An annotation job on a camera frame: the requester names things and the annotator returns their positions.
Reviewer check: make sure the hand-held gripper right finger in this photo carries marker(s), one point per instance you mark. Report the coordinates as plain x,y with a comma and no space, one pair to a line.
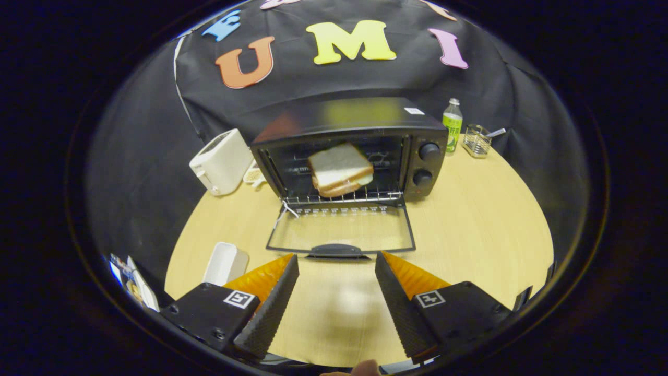
399,305

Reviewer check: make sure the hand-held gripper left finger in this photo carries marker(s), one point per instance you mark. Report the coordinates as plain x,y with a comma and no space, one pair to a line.
271,310

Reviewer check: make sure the white bread sandwich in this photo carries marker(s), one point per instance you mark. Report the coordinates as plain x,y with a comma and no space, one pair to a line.
339,167

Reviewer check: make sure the black toaster oven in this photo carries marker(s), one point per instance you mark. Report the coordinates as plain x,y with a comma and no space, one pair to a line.
422,130

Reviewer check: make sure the white toaster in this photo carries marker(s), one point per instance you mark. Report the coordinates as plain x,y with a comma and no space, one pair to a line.
222,162

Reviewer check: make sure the white rectangular tray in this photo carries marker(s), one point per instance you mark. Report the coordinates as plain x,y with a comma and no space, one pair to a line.
224,263

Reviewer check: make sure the white divided snack dish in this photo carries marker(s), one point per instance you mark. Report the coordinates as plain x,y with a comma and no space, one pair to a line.
254,176

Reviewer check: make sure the clear glass container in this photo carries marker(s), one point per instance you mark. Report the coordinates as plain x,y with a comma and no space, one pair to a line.
476,142

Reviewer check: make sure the green label bottle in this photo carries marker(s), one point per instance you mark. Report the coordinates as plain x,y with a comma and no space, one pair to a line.
452,128

